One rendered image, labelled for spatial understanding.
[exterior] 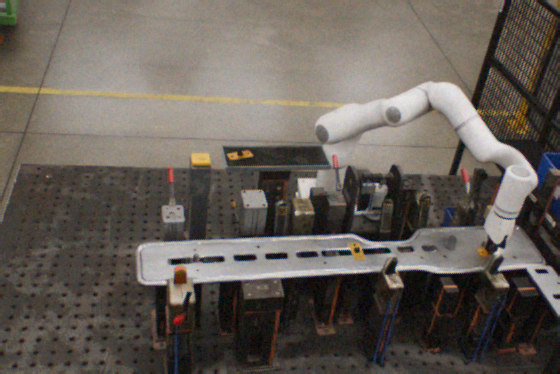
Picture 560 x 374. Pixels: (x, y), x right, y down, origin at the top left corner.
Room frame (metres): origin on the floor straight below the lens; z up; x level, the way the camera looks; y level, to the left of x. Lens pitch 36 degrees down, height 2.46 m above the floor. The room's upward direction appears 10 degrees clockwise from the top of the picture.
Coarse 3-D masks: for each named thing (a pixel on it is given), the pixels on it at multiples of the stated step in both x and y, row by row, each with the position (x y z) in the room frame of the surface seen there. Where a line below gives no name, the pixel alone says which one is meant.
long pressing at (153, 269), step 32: (160, 256) 1.57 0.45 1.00; (192, 256) 1.59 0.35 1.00; (224, 256) 1.62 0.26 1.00; (256, 256) 1.64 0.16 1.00; (288, 256) 1.67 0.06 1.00; (320, 256) 1.69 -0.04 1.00; (352, 256) 1.72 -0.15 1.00; (384, 256) 1.75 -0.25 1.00; (416, 256) 1.78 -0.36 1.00; (448, 256) 1.81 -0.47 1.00; (480, 256) 1.84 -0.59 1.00; (512, 256) 1.87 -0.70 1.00
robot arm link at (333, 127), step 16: (400, 96) 2.08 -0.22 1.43; (416, 96) 2.10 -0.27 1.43; (336, 112) 2.30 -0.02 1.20; (352, 112) 2.23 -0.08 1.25; (368, 112) 2.18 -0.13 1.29; (384, 112) 2.06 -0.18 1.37; (400, 112) 2.03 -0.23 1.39; (416, 112) 2.06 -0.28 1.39; (320, 128) 2.25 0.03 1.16; (336, 128) 2.22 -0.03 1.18; (352, 128) 2.21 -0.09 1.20; (368, 128) 2.19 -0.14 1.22
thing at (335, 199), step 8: (328, 192) 1.95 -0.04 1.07; (336, 192) 1.96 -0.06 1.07; (328, 200) 1.90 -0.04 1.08; (336, 200) 1.91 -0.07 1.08; (344, 200) 1.92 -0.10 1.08; (328, 208) 1.89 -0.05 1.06; (336, 208) 1.88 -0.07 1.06; (344, 208) 1.89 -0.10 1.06; (328, 216) 1.88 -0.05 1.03; (336, 216) 1.89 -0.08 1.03; (320, 224) 1.94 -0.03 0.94; (328, 224) 1.88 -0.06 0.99; (336, 224) 1.89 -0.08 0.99; (320, 232) 1.93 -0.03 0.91; (328, 232) 1.89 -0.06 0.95; (336, 232) 1.90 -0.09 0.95; (312, 280) 1.90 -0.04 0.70
